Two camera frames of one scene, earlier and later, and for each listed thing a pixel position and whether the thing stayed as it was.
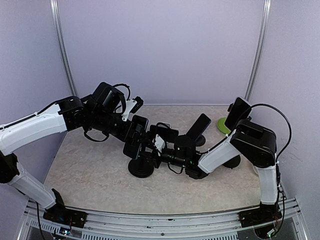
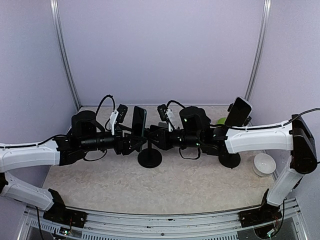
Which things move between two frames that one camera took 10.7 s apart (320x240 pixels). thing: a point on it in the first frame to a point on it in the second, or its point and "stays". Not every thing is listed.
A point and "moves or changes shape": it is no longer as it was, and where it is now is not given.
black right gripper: (155, 152) to (163, 142)
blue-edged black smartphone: (138, 128) moves or changes shape
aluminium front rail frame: (141, 226) stays
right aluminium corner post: (266, 12) stays
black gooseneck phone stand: (140, 167) to (150, 158)
